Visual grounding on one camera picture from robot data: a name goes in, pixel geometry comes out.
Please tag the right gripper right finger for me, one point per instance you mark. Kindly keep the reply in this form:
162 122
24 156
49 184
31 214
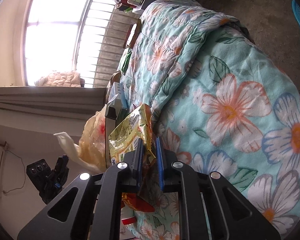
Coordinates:
210 207

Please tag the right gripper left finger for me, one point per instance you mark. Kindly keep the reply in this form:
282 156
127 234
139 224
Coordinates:
89 207

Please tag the yellow snack wrapper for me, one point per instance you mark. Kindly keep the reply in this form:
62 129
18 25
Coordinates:
125 137

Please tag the red white snack packet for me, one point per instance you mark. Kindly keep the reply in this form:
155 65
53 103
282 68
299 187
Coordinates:
131 202

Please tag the yellowish plastic bag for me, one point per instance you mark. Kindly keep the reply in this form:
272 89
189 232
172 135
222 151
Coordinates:
90 152

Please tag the peach quilt at window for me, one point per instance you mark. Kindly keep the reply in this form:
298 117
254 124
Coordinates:
60 79

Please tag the floral teal blanket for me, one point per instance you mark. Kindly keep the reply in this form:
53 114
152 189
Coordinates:
220 104

